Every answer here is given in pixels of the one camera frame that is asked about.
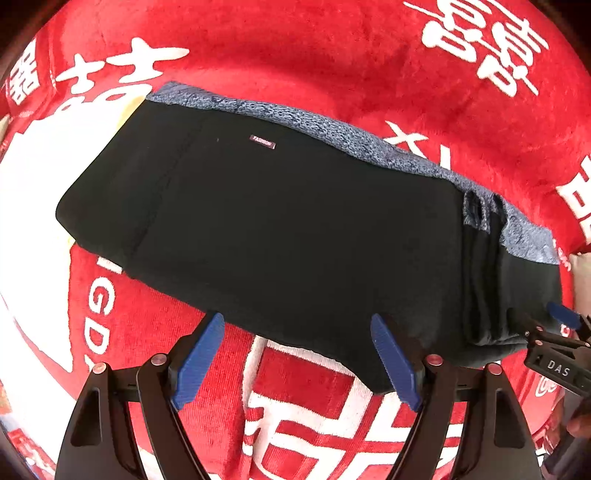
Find black pants with blue trim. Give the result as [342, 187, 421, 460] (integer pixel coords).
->
[55, 82, 566, 394]

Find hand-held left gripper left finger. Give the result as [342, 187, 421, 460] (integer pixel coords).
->
[55, 312, 225, 480]

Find red printed blanket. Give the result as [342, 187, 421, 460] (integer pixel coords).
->
[0, 0, 591, 480]

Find person's right hand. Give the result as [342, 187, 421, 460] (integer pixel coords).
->
[567, 410, 591, 439]

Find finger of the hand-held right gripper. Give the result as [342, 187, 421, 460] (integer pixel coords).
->
[507, 307, 546, 343]
[546, 302, 583, 330]

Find pale green pillow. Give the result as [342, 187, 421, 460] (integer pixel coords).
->
[569, 251, 591, 298]

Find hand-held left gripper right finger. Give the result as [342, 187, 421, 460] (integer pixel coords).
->
[370, 314, 539, 480]

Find cream folded cloth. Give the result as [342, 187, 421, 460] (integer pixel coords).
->
[0, 95, 145, 374]

